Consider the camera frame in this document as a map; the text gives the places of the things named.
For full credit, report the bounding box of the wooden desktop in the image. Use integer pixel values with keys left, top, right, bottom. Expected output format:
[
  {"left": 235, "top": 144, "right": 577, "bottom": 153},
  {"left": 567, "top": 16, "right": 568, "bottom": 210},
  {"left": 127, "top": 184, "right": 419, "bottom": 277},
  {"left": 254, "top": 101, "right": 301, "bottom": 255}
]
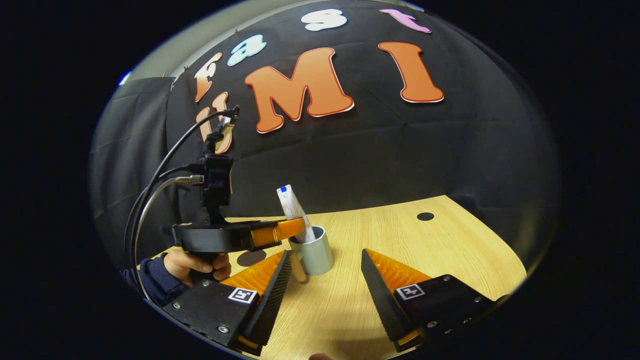
[{"left": 150, "top": 195, "right": 528, "bottom": 360}]

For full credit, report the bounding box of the black backdrop cloth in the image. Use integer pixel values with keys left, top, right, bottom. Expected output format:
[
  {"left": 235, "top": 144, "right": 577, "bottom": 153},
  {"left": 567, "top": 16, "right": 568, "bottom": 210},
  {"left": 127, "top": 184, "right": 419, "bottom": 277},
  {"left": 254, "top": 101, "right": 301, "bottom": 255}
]
[{"left": 90, "top": 0, "right": 561, "bottom": 281}]

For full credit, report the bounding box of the silver left gripper cable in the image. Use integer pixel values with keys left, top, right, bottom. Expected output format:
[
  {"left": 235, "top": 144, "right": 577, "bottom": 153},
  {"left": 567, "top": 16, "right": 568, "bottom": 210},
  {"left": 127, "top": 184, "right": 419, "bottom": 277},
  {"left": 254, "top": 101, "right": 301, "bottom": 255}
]
[{"left": 133, "top": 175, "right": 205, "bottom": 301}]

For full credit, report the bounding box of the dark brown round coaster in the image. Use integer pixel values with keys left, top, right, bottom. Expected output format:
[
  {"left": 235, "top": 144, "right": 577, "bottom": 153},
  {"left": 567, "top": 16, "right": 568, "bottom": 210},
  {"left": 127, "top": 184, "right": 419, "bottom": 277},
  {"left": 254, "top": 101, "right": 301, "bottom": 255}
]
[{"left": 236, "top": 249, "right": 267, "bottom": 267}]

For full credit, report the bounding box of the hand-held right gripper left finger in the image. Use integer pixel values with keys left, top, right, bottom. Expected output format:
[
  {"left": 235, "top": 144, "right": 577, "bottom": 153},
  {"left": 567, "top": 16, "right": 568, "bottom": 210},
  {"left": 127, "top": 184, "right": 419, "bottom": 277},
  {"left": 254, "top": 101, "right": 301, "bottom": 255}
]
[{"left": 162, "top": 250, "right": 292, "bottom": 357}]

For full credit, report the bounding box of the pale green cup wooden handle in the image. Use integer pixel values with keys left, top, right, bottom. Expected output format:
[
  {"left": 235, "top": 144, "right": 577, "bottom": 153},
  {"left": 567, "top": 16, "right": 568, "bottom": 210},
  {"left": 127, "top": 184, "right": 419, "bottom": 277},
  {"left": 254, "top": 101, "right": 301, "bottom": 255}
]
[{"left": 288, "top": 226, "right": 335, "bottom": 283}]

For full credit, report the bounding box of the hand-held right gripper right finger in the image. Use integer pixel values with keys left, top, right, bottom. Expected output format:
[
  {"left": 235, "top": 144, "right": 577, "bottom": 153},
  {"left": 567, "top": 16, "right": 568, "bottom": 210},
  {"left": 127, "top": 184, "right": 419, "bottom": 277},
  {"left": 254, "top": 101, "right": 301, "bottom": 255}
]
[{"left": 361, "top": 248, "right": 508, "bottom": 353}]

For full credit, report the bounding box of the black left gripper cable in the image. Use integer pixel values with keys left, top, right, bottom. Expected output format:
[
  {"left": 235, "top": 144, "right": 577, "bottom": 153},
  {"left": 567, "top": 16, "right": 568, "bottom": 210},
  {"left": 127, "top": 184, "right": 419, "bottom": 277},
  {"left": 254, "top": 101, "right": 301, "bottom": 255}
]
[{"left": 124, "top": 109, "right": 236, "bottom": 271}]

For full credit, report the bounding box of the white toothpaste tube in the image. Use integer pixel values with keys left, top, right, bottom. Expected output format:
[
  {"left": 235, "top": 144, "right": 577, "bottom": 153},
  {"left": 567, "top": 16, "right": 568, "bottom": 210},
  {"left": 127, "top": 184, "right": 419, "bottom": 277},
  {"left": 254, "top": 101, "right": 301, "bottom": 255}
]
[{"left": 276, "top": 185, "right": 317, "bottom": 244}]

